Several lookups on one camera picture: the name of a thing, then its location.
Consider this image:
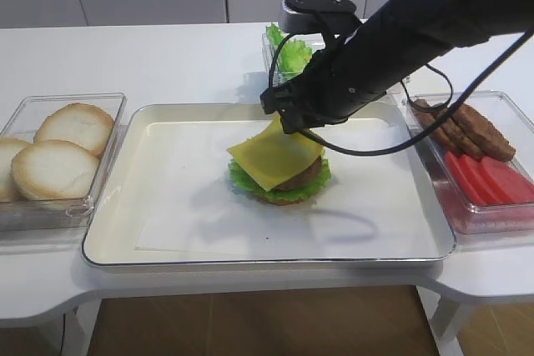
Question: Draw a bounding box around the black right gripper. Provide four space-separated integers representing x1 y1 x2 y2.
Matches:
260 26 386 133

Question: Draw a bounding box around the yellow cheese slice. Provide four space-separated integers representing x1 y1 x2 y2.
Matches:
227 115 324 191

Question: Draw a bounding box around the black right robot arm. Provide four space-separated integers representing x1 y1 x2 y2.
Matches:
260 0 533 133

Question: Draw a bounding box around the clear lettuce box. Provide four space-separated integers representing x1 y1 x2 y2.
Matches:
262 23 325 86

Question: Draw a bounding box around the green lettuce leaf in box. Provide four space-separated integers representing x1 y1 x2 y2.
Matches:
279 39 313 78

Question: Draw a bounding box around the green lettuce leaf back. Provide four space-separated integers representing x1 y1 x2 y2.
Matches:
266 23 285 49

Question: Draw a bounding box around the green lettuce leaf on burger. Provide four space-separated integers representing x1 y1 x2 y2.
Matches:
229 158 331 200

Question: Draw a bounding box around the brown patty on burger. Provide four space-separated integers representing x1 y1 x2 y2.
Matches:
274 156 330 192

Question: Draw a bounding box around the brown meat patty back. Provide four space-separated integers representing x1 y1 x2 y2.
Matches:
411 106 462 157

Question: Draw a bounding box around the brown meat patty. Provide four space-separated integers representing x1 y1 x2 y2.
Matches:
411 106 462 157
441 104 486 161
452 104 516 163

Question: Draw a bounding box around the brown meat patty middle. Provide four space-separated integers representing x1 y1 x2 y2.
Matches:
441 104 486 161

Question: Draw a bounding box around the white paper sheet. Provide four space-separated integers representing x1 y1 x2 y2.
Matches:
138 123 448 260

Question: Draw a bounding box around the bottom bun of burger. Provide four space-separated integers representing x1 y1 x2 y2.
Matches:
252 192 309 206

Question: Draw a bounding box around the clear patty and tomato box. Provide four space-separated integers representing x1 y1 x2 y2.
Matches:
419 91 533 234

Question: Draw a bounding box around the brown meat patty front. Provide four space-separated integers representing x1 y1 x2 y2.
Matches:
452 104 516 163

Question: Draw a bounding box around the red tomato slice back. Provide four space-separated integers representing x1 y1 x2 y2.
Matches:
445 151 487 206

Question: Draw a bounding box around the red tomato slice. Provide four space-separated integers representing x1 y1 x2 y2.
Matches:
479 157 533 204
445 151 487 206
459 155 505 206

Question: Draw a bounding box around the white serving tray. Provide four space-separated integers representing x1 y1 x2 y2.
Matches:
82 103 456 267

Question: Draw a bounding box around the red tomato slice middle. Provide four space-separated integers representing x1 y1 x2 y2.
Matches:
459 155 505 206

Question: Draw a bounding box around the red tomato slice front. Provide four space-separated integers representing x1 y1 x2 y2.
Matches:
479 157 533 204

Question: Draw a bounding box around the white table leg right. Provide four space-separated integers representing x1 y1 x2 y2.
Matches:
430 296 475 356

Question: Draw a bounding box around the white table leg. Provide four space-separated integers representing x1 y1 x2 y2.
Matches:
59 301 101 356
430 296 475 356

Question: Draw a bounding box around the white bun back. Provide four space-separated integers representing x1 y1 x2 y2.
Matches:
33 103 114 158

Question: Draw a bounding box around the white bun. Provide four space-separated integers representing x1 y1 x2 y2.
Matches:
0 138 31 202
12 140 99 201
33 103 114 158

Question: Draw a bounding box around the clear bun box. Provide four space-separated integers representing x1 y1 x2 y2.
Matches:
1 93 127 232

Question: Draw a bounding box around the white bun front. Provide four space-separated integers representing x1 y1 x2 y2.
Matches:
12 140 99 201

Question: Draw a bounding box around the white bun middle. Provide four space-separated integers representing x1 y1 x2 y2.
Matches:
0 138 31 202

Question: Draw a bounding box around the white table leg left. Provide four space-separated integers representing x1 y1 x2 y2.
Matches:
59 301 101 356

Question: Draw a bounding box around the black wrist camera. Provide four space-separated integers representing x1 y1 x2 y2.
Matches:
278 0 362 35

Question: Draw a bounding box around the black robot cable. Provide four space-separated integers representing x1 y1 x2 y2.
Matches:
266 28 534 156

